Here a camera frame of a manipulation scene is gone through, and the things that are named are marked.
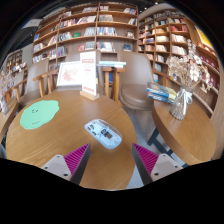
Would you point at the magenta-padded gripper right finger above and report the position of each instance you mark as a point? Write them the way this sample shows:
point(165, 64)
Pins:
point(148, 160)

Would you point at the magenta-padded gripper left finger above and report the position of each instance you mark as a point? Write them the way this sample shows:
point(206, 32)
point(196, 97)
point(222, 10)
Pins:
point(75, 160)

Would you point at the transparent computer mouse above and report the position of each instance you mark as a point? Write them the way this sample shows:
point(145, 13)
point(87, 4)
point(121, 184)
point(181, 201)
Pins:
point(103, 133)

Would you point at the green wavy-edged mouse pad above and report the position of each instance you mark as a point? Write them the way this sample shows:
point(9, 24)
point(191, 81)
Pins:
point(38, 114)

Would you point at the round wooden side table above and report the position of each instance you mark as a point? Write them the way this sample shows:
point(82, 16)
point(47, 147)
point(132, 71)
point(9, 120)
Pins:
point(6, 120)
point(186, 133)

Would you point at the glass vase white dried flowers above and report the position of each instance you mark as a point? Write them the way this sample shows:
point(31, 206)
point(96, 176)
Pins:
point(181, 105)

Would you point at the brown padded wooden armchair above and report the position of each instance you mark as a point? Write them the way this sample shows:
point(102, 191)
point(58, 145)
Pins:
point(136, 96)
point(35, 80)
point(71, 56)

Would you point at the stack of colourful books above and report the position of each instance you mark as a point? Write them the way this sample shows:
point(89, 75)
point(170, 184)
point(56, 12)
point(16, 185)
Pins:
point(160, 93)

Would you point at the white framed red-print picture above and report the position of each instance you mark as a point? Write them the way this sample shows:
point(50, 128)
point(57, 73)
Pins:
point(69, 74)

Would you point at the white table sign wooden base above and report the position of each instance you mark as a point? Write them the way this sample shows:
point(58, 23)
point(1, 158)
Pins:
point(88, 73)

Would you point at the glass vase pink dried flowers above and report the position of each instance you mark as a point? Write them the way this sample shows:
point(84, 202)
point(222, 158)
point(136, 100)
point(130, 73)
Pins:
point(4, 106)

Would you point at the light blue book stack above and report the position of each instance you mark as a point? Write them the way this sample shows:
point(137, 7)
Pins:
point(111, 64)

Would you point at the small distant wooden bookshelf unit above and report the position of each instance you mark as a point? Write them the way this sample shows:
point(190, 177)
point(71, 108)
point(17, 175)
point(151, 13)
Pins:
point(14, 63)

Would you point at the tall curved wooden bookshelf unit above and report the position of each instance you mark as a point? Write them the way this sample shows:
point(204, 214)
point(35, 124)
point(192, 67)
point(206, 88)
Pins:
point(166, 36)

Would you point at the wide wooden bookshelf unit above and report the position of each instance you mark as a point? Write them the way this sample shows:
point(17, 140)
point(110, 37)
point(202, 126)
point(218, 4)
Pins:
point(90, 20)

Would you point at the white hanging ceiling sign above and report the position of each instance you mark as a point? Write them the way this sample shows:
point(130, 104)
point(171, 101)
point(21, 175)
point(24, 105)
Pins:
point(32, 23)

